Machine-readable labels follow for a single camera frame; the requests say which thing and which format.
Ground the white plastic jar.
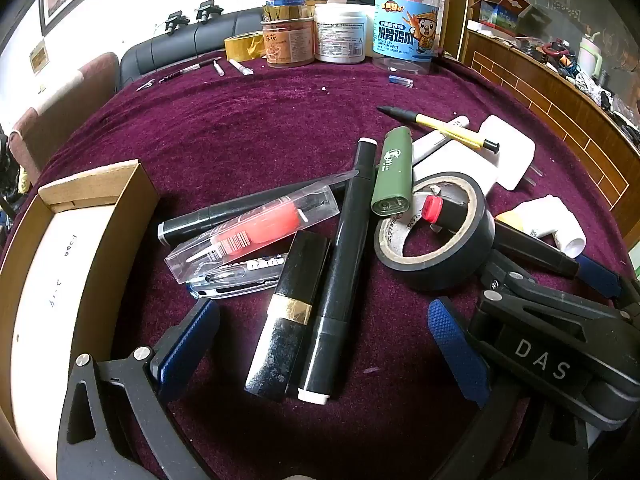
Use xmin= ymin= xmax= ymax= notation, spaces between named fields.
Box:
xmin=314 ymin=3 xmax=368 ymax=64

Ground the brown armchair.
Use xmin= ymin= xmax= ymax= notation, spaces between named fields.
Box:
xmin=9 ymin=52 xmax=119 ymax=184

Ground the black marker white band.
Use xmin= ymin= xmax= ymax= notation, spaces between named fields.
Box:
xmin=156 ymin=170 xmax=358 ymax=247

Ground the black gold lipstick tube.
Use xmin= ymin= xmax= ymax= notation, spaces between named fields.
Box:
xmin=244 ymin=231 xmax=330 ymax=401

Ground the red capped black marker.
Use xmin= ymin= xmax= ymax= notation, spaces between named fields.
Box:
xmin=421 ymin=195 xmax=468 ymax=232

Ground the long black marker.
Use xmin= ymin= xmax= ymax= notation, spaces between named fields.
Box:
xmin=297 ymin=138 xmax=378 ymax=405

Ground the white marker pen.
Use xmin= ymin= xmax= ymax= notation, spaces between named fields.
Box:
xmin=412 ymin=130 xmax=450 ymax=166

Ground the black leather sofa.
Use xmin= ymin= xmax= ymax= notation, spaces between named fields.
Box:
xmin=119 ymin=8 xmax=262 ymax=89

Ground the white charger adapter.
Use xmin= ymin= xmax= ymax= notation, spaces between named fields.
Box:
xmin=412 ymin=115 xmax=536 ymax=195

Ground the green lighter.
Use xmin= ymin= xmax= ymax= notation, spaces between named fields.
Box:
xmin=371 ymin=126 xmax=412 ymax=217

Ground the clear case red item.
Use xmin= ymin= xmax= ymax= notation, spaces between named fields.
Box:
xmin=165 ymin=183 xmax=340 ymax=284

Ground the orange label jar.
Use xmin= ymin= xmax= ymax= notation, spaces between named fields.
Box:
xmin=262 ymin=0 xmax=314 ymax=67

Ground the cardboard box tray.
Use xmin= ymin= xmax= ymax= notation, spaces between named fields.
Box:
xmin=1 ymin=159 xmax=158 ymax=479

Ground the yellow black pencil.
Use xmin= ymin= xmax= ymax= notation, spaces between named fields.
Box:
xmin=376 ymin=105 xmax=500 ymax=154

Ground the blue cartoon snack jar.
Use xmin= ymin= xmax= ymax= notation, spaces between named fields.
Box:
xmin=372 ymin=0 xmax=440 ymax=74

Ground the black electrical tape roll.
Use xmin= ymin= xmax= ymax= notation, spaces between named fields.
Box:
xmin=374 ymin=172 xmax=495 ymax=292

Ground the purple velvet tablecloth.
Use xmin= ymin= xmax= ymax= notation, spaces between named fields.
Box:
xmin=40 ymin=60 xmax=631 ymax=479

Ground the yellow tape roll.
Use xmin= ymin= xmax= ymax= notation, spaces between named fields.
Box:
xmin=224 ymin=32 xmax=266 ymax=62

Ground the small blue white tube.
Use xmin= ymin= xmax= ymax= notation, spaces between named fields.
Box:
xmin=388 ymin=75 xmax=414 ymax=88

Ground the white green tumbler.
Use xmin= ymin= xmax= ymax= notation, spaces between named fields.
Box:
xmin=577 ymin=32 xmax=603 ymax=77

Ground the black pen on table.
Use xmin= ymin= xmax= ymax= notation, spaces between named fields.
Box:
xmin=158 ymin=58 xmax=217 ymax=84

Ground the wooden brick pattern counter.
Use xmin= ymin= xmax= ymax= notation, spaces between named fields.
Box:
xmin=463 ymin=30 xmax=639 ymax=248

